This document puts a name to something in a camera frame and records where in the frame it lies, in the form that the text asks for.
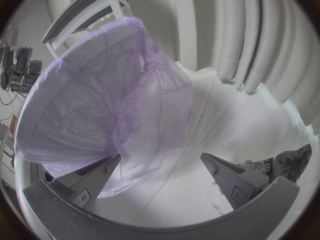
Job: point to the grey white chair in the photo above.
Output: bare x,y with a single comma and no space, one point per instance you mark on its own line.
75,16

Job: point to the clear printed wrapper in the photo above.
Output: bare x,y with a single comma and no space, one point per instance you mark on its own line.
220,210

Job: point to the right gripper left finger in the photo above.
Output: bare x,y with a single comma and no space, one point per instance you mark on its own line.
82,184

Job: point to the white trash bin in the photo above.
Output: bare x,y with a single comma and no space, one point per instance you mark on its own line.
62,59

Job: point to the purple plastic bag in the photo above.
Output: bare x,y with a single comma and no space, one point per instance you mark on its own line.
155,134

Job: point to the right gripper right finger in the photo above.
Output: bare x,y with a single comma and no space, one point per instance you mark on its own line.
235,184

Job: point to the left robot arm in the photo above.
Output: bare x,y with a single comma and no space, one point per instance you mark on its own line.
20,79

